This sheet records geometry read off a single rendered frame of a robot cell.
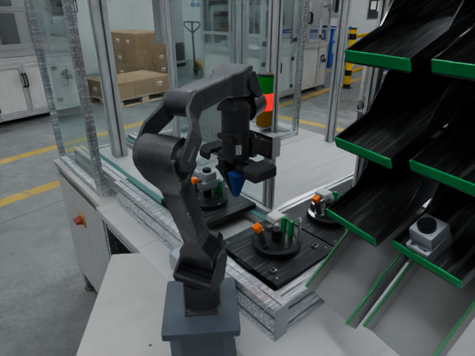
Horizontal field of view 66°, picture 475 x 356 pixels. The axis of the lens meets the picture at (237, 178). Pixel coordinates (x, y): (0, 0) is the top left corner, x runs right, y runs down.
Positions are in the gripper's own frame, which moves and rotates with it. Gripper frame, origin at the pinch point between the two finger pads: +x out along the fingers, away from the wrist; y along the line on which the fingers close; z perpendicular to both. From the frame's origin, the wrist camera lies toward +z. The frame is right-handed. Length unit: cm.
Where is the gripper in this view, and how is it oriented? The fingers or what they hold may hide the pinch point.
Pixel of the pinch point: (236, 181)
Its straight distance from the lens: 79.3
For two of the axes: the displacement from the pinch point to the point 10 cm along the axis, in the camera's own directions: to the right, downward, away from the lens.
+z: 7.6, -2.9, 5.8
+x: 0.1, 8.9, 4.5
